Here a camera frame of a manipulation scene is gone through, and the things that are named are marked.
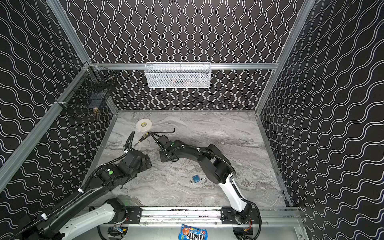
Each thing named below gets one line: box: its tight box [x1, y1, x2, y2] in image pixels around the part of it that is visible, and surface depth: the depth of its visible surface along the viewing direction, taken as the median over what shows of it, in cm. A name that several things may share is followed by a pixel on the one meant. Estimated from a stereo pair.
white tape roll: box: [136, 118, 152, 132], surface depth 115 cm
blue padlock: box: [192, 174, 207, 184], surface depth 87 cm
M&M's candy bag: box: [178, 223, 208, 240], surface depth 70 cm
